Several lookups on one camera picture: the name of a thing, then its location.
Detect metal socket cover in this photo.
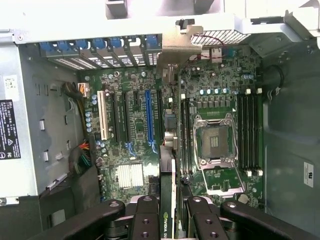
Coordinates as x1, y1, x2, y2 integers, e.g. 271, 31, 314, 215
199, 164, 246, 200

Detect silver chipset heatsink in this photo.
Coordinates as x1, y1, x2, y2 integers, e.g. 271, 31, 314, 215
117, 162, 145, 190

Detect CPU socket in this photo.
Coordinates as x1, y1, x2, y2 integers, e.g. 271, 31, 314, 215
193, 112, 240, 172

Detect black air shroud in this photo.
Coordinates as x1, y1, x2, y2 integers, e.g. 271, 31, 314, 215
37, 162, 103, 240

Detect black RAM slot white clips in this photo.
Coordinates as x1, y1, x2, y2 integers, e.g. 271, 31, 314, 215
244, 87, 252, 176
256, 87, 263, 176

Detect green motherboard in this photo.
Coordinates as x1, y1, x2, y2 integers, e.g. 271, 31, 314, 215
78, 57, 266, 213

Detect long black expansion slot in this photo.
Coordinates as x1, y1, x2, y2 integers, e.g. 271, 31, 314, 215
156, 91, 164, 147
111, 91, 121, 145
121, 91, 130, 145

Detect blue expansion slot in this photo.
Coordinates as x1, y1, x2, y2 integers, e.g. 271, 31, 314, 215
144, 89, 155, 145

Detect white expansion slot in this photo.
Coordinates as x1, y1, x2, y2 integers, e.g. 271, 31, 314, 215
96, 89, 110, 141

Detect open black PC case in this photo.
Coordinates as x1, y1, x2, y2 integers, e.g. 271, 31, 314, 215
0, 0, 320, 240

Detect coloured power wire bundle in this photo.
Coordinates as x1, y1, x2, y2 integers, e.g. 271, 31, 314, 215
61, 81, 93, 177

